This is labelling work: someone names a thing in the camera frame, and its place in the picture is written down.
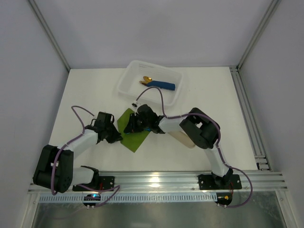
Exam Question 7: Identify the gold utensils in bundle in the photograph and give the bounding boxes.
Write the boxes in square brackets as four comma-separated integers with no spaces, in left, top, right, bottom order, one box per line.
[139,76,152,86]

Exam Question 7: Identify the white slotted cable duct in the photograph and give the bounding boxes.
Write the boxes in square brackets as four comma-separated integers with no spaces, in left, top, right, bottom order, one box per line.
[39,192,217,203]

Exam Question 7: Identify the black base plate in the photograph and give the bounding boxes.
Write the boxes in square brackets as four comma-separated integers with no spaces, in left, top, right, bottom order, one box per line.
[198,174,242,190]
[72,175,115,192]

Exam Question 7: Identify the aluminium front rail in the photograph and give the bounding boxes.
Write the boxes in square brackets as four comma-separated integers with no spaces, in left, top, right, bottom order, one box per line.
[28,171,288,194]

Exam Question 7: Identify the blue rolled napkin bundle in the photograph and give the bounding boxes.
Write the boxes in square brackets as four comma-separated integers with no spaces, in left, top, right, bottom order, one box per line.
[146,80,176,91]

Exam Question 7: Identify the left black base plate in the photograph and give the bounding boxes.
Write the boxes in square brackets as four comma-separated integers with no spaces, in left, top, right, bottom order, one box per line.
[72,175,115,192]

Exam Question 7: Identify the aluminium right side rail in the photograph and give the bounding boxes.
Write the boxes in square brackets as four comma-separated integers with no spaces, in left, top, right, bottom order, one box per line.
[229,66,272,172]

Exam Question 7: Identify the white plastic basket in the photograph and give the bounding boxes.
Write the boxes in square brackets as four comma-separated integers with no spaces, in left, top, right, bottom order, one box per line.
[117,60,185,107]

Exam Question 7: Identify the frame post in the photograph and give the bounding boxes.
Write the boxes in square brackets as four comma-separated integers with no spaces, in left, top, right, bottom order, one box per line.
[236,0,281,70]
[27,0,71,72]

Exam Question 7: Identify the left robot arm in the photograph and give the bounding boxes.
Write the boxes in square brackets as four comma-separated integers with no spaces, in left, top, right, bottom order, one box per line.
[33,112,123,194]

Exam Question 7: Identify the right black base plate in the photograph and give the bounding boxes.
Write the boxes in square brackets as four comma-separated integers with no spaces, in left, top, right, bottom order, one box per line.
[198,174,242,190]

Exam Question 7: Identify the green paper napkin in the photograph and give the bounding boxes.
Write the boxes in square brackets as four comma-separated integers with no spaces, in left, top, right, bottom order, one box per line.
[117,108,150,152]

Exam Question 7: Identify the aluminium rail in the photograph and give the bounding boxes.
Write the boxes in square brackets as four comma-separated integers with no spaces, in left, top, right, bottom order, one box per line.
[229,66,272,172]
[28,171,288,194]

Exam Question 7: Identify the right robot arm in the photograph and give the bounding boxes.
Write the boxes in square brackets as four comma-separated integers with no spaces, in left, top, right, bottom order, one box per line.
[123,104,234,190]

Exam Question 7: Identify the left frame post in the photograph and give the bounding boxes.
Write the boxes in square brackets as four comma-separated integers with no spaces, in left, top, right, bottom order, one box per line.
[27,0,71,72]

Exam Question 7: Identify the right frame post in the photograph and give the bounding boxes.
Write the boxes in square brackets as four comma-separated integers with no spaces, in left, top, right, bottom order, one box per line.
[236,0,281,70]

